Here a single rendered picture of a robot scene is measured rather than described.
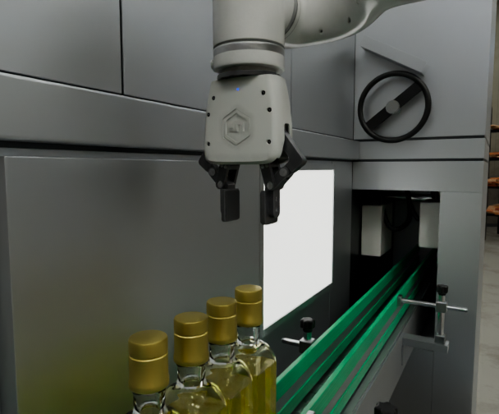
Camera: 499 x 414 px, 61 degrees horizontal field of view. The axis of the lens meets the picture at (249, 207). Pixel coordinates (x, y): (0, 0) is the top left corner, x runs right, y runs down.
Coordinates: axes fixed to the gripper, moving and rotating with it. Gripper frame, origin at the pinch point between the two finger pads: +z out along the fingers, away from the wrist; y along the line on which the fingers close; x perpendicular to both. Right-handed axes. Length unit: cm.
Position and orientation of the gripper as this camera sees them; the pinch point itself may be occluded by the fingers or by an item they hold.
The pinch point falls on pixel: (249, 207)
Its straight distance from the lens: 51.6
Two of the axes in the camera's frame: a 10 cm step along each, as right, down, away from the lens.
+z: 0.0, 10.0, 1.0
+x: 5.2, -0.8, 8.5
